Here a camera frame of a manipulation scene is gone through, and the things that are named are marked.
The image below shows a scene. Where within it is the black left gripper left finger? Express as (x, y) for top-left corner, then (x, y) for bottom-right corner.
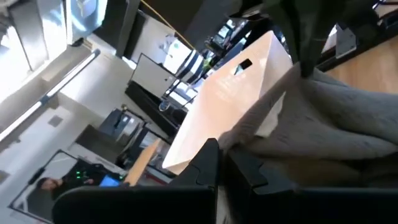
(52, 138), (222, 224)

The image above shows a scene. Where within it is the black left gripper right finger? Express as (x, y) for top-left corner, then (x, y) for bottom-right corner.
(224, 148), (398, 224)

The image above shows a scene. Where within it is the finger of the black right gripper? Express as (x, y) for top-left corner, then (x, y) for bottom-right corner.
(303, 0), (343, 77)
(264, 0), (307, 77)

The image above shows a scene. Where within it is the grey terry towel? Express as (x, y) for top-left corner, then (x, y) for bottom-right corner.
(217, 62), (398, 166)

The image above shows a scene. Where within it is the blue lit screen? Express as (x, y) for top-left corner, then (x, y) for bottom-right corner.
(99, 174), (121, 188)

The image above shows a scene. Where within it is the wooden side table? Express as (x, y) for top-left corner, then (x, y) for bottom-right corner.
(123, 138), (162, 187)

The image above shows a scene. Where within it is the person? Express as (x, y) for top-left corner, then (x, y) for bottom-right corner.
(36, 160), (105, 200)

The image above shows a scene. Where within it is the black cabinet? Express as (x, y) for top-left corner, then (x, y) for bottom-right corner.
(125, 80), (187, 138)

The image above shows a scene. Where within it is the white board panel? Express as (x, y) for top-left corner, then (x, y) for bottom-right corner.
(130, 52), (177, 98)

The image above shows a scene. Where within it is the long ceiling light bar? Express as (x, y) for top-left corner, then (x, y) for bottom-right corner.
(0, 49), (101, 141)

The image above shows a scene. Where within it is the grey metal bracket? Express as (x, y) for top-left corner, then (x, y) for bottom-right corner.
(335, 24), (358, 59)

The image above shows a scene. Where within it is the black table edge rail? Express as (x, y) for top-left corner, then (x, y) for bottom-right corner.
(316, 14), (398, 73)

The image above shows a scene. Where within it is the yellow hanging cord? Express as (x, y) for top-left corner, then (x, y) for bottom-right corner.
(139, 0), (196, 50)

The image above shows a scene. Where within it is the shiny metal ceiling duct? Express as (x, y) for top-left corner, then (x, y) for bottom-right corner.
(9, 0), (108, 71)

